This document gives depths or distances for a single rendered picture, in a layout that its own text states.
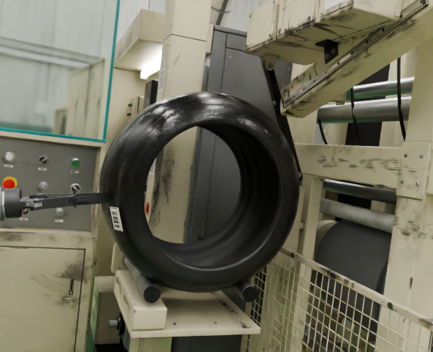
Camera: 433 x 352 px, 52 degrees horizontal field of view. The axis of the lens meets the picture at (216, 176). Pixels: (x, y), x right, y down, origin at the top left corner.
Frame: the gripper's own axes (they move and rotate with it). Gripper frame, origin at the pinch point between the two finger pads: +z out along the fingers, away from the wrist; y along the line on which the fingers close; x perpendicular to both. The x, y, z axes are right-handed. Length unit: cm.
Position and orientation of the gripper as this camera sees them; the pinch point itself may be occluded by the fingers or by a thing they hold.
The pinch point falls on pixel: (89, 198)
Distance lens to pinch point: 123.2
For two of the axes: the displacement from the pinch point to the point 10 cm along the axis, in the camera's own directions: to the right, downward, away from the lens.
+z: 9.4, -0.5, 3.4
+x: 0.1, 9.9, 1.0
